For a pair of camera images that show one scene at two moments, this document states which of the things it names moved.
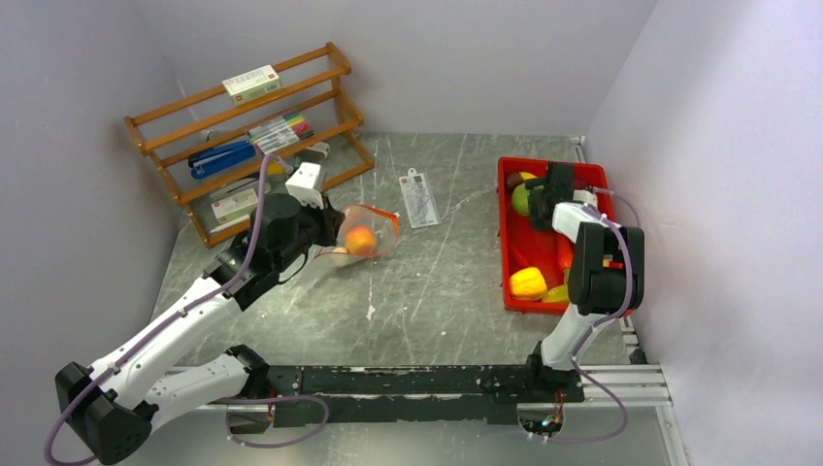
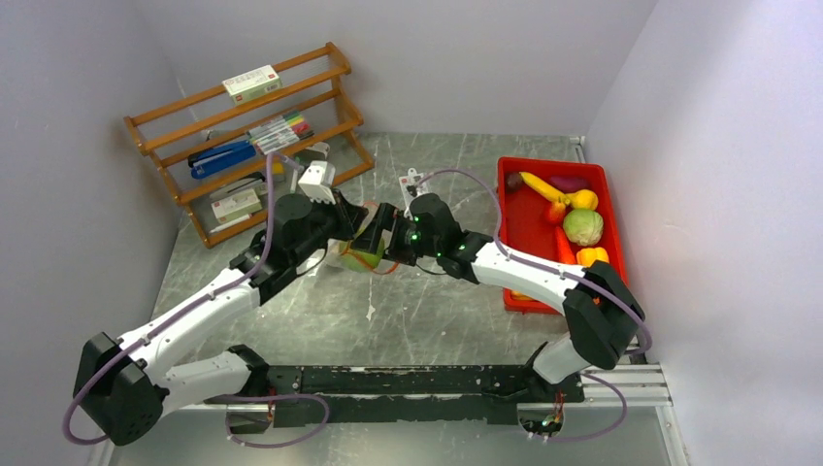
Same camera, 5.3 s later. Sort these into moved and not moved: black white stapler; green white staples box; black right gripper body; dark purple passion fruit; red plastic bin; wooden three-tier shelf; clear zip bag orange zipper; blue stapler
Moved: clear zip bag orange zipper; black right gripper body
Not moved: blue stapler; wooden three-tier shelf; black white stapler; dark purple passion fruit; red plastic bin; green white staples box
